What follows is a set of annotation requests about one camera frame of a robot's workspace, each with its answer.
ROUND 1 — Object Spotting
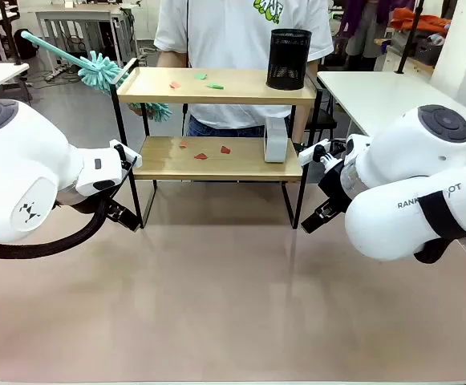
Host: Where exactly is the black chair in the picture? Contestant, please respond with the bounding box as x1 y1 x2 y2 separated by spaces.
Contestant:
305 104 338 140

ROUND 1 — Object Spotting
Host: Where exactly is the background person in purple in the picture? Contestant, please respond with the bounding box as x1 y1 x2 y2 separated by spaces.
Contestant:
339 0 418 70

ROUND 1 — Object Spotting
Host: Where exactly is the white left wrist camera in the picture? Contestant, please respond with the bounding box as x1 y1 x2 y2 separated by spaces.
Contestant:
109 139 143 162

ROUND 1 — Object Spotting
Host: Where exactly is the orange cloth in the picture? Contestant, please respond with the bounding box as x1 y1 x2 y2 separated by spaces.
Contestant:
390 7 453 32

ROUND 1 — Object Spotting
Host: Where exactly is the grey background desk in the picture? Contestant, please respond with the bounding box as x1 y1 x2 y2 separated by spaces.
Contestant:
34 6 140 70

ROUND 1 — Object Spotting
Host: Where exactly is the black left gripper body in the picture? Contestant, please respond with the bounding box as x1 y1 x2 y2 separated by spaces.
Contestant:
102 196 130 224

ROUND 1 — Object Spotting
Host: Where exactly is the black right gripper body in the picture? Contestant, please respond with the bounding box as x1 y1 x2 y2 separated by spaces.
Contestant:
316 158 356 216

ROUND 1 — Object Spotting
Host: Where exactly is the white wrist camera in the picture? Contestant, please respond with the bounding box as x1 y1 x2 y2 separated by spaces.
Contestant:
109 139 143 162
298 138 332 164

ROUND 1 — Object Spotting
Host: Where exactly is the black sleeved left arm cable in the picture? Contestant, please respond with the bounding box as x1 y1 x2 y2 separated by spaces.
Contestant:
0 196 111 260

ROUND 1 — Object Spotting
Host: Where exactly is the teal chenille duster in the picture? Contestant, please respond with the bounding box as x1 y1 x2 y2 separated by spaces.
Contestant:
20 30 173 122

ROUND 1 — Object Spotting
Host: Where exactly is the black backpack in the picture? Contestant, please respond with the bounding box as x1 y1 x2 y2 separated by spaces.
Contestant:
14 27 40 60

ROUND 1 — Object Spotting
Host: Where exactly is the two-tier wooden black-frame shelf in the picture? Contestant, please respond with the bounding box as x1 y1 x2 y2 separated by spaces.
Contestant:
110 58 324 230

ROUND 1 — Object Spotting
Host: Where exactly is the person's right hand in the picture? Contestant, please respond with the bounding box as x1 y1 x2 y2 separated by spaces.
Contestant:
128 103 153 119

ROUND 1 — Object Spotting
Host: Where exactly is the thin black hanging cable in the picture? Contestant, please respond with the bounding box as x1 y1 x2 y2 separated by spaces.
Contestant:
180 0 191 137

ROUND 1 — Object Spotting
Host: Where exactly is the person in white T-shirt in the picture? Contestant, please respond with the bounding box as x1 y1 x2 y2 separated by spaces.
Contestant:
153 0 334 140

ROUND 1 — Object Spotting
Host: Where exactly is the white floor power strip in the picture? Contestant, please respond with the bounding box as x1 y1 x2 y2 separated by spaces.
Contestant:
44 65 75 83

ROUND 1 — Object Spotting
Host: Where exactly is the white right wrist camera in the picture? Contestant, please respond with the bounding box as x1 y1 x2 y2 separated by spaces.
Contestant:
298 138 332 164

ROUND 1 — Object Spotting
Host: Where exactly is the black mesh pen holder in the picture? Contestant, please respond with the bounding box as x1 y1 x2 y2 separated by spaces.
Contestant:
265 28 313 91

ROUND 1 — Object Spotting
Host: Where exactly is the large white side table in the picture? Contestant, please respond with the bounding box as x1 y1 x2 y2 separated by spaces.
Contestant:
316 71 466 138

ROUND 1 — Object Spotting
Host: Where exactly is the black stand pole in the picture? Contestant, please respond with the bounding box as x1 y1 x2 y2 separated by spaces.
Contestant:
0 0 22 67
394 0 425 75

